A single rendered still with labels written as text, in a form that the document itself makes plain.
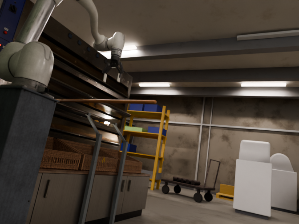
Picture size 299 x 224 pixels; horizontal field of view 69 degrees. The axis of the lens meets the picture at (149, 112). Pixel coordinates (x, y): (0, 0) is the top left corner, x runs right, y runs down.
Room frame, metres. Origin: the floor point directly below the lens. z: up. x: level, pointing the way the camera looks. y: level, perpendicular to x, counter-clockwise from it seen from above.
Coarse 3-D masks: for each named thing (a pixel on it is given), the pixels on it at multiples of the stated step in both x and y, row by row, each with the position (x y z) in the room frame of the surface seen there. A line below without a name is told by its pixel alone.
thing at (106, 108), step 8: (48, 88) 2.31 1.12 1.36; (56, 88) 2.31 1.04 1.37; (64, 88) 2.31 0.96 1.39; (72, 88) 2.35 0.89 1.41; (72, 96) 2.54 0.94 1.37; (80, 96) 2.54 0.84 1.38; (88, 96) 2.57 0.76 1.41; (88, 104) 2.83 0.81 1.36; (96, 104) 2.82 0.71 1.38; (104, 104) 2.83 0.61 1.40; (112, 112) 3.17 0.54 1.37; (120, 112) 3.17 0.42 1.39
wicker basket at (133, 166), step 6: (102, 150) 2.90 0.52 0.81; (108, 150) 3.23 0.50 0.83; (114, 150) 3.37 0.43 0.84; (114, 156) 2.80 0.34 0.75; (120, 156) 3.41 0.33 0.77; (126, 156) 3.36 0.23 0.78; (126, 162) 2.87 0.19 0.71; (132, 162) 2.99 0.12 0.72; (138, 162) 3.13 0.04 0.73; (126, 168) 2.89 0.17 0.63; (132, 168) 3.29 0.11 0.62; (138, 168) 3.16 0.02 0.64
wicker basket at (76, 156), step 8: (48, 136) 2.35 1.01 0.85; (48, 144) 2.35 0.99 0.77; (56, 144) 2.37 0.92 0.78; (64, 144) 2.30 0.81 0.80; (48, 152) 1.87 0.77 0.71; (56, 152) 1.93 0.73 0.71; (64, 152) 1.99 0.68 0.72; (72, 152) 2.07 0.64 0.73; (48, 160) 2.34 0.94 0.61; (56, 160) 2.33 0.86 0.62; (64, 160) 2.28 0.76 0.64; (72, 160) 2.09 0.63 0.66; (56, 168) 1.96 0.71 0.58; (64, 168) 2.03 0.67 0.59; (72, 168) 2.11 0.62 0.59
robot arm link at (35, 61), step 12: (24, 48) 1.01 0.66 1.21; (36, 48) 1.01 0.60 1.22; (48, 48) 1.06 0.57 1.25; (12, 60) 1.04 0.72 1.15; (24, 60) 1.00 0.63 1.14; (36, 60) 1.01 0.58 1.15; (48, 60) 1.05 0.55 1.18; (12, 72) 1.06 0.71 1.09; (24, 72) 1.00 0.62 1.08; (36, 72) 1.01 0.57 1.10; (48, 72) 1.07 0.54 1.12
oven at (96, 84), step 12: (24, 12) 1.88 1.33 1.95; (60, 60) 2.40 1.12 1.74; (72, 72) 2.48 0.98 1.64; (0, 84) 1.88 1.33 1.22; (96, 84) 2.85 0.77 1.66; (60, 96) 2.53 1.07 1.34; (120, 96) 3.33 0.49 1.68; (60, 108) 3.36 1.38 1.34; (84, 108) 3.04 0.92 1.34; (84, 120) 2.79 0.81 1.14; (120, 120) 3.49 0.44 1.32; (108, 144) 3.27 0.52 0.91; (120, 144) 3.53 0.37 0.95
